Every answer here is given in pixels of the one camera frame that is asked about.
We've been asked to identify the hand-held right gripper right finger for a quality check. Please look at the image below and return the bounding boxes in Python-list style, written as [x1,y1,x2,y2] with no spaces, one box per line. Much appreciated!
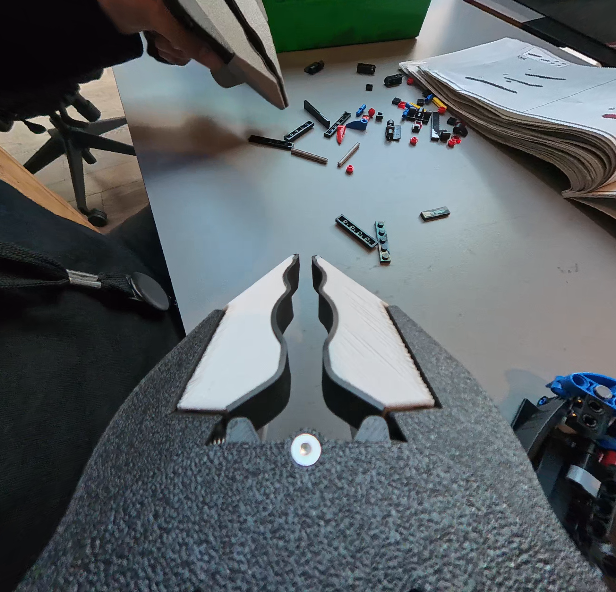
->
[311,255,437,430]

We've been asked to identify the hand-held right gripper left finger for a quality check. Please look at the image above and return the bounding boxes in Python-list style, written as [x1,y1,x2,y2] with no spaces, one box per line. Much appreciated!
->
[177,254,301,429]

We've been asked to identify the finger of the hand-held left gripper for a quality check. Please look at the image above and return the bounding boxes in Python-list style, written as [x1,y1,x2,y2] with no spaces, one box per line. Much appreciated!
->
[229,0,286,89]
[192,0,289,111]

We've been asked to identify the small brick pieces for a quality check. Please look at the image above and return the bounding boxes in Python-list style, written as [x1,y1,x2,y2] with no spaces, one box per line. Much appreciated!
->
[248,60,470,175]

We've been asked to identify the black studded plate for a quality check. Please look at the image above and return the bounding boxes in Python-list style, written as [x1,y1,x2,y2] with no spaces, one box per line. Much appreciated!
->
[335,214,379,250]
[375,221,392,265]

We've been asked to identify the toy brick car model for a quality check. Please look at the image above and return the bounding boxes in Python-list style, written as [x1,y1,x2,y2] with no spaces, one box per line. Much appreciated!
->
[510,372,616,583]

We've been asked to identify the instruction booklet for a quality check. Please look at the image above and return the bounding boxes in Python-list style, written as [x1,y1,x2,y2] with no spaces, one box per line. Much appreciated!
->
[398,37,616,220]

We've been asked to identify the person's left hand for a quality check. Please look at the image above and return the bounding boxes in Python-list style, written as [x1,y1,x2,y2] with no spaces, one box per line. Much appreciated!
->
[91,0,227,72]

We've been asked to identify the green plastic bin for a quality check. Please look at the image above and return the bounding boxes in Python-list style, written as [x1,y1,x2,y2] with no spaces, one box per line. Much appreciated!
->
[253,0,442,54]

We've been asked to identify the person's dark clothing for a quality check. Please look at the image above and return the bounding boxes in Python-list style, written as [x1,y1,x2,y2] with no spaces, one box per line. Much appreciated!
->
[0,178,187,592]

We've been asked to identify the black office chair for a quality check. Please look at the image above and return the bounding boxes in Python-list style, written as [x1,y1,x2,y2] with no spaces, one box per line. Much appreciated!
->
[0,84,138,227]

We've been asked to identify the black toy set box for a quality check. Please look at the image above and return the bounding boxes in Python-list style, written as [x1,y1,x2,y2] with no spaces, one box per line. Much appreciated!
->
[474,0,616,67]

